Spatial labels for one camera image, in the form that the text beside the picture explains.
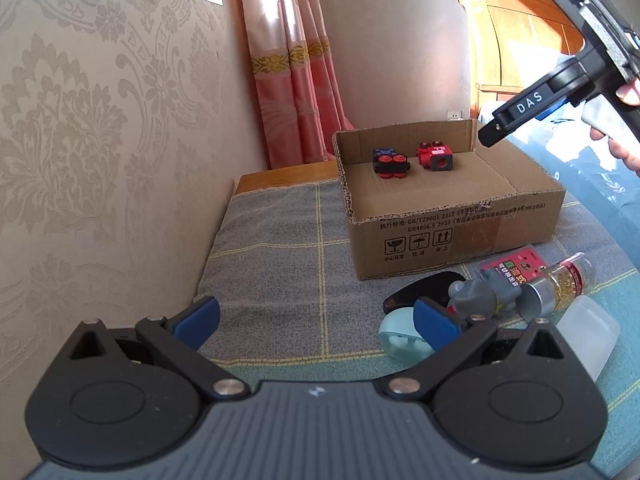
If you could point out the red card packet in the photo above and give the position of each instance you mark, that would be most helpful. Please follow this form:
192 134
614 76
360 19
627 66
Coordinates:
520 260

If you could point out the grey toy figure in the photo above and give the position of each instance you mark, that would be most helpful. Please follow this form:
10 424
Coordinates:
475 295

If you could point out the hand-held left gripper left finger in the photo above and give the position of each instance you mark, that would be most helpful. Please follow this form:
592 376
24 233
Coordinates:
197 317

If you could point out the grey checked blanket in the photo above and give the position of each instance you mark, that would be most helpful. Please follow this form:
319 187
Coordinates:
285 260

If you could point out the brown cardboard box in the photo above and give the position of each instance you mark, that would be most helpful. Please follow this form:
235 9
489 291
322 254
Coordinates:
450 230

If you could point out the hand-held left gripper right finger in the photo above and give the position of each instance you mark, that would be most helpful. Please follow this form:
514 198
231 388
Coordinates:
435 325

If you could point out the wooden bed headboard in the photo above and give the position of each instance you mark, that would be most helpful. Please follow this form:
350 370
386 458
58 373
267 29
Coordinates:
515 35

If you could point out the white plastic bottle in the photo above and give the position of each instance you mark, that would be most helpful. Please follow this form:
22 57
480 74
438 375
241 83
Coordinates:
590 330

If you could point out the person's right hand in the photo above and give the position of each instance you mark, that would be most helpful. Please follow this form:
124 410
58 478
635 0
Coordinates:
629 92

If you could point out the black oval case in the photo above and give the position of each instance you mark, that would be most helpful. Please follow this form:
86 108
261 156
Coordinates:
425 285

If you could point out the red toy train car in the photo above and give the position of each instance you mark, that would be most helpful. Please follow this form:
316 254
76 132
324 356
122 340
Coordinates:
434 156

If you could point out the clear spice bottle gold contents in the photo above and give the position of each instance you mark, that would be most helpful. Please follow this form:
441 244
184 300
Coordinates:
565 282

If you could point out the blue toy train car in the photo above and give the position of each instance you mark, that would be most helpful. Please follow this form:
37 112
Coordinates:
392 162

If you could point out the white wall socket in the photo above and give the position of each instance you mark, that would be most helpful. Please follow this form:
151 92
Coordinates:
453 115

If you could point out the pink curtain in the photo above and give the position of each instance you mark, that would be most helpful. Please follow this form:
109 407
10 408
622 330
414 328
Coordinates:
295 85

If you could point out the light blue earbud case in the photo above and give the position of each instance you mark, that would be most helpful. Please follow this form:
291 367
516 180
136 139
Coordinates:
397 340

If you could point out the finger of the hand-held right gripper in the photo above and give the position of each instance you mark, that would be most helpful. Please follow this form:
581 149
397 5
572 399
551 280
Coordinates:
525 107
552 108

